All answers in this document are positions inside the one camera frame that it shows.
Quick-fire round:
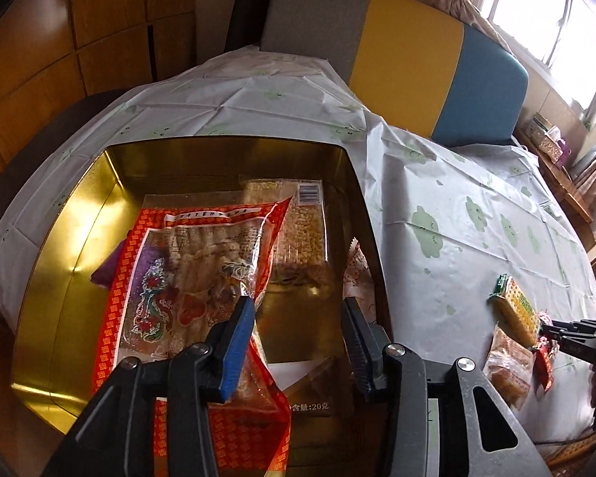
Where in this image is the clear peanut brittle packet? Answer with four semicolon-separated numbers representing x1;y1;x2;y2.
243;179;329;289

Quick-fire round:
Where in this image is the large red orange patterned packet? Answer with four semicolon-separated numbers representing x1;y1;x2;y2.
90;198;294;477

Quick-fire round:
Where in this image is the clear packet of orange biscuits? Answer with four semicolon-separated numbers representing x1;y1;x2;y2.
492;327;534;359

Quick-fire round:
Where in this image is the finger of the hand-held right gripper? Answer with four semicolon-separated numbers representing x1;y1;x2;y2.
540;319;596;341
551;338;596;365

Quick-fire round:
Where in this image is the wooden side table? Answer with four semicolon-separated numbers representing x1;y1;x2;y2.
531;149;594;224

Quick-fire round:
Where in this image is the grey yellow blue headboard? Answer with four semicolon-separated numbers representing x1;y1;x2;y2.
261;0;530;147

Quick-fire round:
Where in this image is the cracker packet green label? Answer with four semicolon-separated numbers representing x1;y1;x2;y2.
488;273;542;349

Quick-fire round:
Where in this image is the small pink white candy packet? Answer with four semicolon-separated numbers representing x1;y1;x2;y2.
343;238;375;309

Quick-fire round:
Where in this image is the dark upright panel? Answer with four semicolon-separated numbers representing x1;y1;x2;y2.
226;0;285;55

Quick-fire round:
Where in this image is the green white box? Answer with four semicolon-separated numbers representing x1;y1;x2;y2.
526;114;550;138

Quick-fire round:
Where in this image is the window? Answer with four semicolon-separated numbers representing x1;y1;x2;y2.
477;0;596;115

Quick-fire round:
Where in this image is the purple snack packet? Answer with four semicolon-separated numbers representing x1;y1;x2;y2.
92;241;130;289

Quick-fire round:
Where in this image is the cloud print tablecloth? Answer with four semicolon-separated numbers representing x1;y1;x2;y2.
0;45;596;458

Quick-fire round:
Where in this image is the clear packet of pale biscuits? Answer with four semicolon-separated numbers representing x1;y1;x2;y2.
483;350;533;411

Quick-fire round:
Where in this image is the red candy packet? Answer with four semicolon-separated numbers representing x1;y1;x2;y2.
534;310;557;391

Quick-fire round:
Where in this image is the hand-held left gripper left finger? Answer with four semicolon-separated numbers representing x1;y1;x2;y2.
40;295;256;477

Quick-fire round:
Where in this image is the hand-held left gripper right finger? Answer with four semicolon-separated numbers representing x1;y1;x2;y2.
340;295;552;477

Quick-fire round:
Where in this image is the gold tin box maroon outside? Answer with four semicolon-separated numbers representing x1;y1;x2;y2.
10;138;395;477

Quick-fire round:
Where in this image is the woven rattan chair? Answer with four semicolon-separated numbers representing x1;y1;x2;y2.
541;432;596;477

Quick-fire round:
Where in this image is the patterned tissue box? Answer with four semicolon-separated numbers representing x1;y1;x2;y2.
539;126;565;161

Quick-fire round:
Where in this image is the wooden wardrobe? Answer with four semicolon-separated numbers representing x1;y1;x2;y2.
0;0;229;194

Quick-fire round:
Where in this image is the large tan snack packet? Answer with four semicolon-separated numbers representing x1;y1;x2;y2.
258;355;363;477

